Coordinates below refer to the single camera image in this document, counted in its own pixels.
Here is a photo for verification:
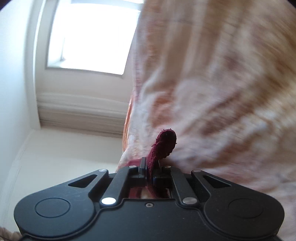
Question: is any beige pleated curtain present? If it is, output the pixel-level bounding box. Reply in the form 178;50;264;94
37;93;128;138

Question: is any maroon red small garment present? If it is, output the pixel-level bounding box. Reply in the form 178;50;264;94
146;129;177;198

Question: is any bright window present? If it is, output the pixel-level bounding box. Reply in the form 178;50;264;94
47;1;144;76

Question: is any floral cream orange bedspread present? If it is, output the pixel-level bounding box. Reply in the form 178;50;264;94
119;1;295;240

